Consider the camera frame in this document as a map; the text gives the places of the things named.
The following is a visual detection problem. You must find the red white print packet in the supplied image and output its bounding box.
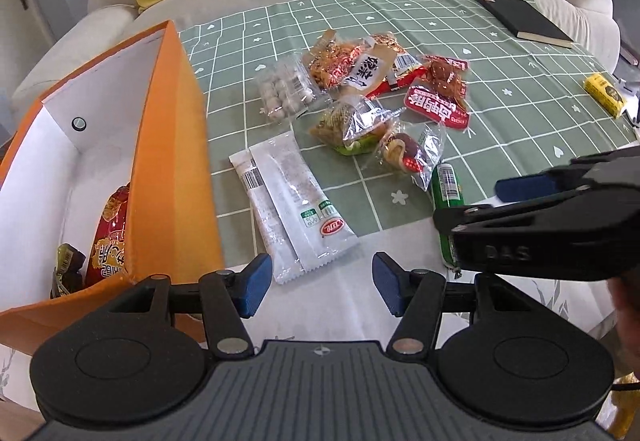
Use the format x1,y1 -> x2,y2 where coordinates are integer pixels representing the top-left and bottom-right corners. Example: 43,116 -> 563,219
402,85 -> 473,132

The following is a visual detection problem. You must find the green checked tablecloth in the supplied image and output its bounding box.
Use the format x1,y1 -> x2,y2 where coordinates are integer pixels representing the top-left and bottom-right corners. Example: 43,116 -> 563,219
177,0 -> 638,242

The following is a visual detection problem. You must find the person's right forearm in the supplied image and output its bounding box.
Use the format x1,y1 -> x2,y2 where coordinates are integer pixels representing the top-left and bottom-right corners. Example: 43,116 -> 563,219
607,278 -> 640,374

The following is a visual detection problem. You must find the green sausage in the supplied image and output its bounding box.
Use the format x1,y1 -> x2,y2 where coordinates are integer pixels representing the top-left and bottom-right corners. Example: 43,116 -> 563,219
431,163 -> 463,269

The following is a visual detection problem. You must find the long white snack packet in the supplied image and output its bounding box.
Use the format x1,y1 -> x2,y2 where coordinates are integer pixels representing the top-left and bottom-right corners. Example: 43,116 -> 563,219
248,131 -> 361,272
229,147 -> 303,286

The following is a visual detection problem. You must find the red striped snack packet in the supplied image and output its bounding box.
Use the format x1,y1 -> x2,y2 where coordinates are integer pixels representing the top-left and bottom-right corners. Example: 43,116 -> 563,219
367,52 -> 432,99

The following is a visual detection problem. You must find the clear packet with brown pastry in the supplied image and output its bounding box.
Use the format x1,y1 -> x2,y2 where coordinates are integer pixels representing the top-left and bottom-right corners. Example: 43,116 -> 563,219
372,121 -> 447,192

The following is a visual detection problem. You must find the clear packet of white balls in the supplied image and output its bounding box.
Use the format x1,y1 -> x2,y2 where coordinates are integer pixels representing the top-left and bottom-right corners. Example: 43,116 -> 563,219
255,53 -> 331,124

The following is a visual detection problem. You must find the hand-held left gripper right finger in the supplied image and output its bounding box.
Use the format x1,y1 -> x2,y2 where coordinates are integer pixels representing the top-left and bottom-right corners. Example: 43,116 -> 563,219
371,252 -> 543,356

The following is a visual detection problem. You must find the white label snack packet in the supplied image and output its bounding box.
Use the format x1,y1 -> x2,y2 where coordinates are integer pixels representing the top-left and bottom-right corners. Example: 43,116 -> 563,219
342,35 -> 401,98

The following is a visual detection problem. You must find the orange cardboard box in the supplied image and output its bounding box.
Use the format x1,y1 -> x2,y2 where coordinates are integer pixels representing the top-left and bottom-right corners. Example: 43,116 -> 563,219
0,20 -> 224,356

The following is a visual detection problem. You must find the clear mixed snack packet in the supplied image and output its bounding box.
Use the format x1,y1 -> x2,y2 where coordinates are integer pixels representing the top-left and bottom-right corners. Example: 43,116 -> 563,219
309,97 -> 397,156

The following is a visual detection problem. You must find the black notebook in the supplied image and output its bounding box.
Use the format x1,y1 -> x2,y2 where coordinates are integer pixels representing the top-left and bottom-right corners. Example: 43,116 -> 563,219
473,0 -> 576,49

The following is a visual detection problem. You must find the orange crunchy snack packet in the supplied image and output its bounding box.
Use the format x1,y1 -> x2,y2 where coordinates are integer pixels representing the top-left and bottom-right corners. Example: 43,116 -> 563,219
307,28 -> 361,92

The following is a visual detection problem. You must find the red dried meat packet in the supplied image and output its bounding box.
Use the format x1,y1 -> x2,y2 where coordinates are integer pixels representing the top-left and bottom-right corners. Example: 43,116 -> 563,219
422,55 -> 472,98

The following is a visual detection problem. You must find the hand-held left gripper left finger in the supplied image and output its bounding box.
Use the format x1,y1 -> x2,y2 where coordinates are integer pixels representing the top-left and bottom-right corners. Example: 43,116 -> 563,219
102,253 -> 273,356

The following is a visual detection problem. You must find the small yellow box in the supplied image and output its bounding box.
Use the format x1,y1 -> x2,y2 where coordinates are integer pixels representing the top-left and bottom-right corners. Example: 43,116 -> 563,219
584,73 -> 628,118

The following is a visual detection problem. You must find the dark snack packet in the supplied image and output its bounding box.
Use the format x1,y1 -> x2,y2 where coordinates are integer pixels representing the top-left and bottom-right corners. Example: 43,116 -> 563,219
50,243 -> 86,299

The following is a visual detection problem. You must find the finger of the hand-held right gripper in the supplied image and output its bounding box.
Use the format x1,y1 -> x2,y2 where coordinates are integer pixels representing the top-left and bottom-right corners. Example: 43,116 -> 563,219
495,152 -> 640,202
433,188 -> 640,234

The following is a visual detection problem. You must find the white printed table cover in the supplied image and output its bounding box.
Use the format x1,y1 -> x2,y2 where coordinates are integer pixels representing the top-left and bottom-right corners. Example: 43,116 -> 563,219
0,218 -> 618,404

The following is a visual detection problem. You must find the large red snack packet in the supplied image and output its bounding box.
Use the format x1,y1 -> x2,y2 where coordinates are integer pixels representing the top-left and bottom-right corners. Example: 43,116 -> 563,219
84,183 -> 132,289

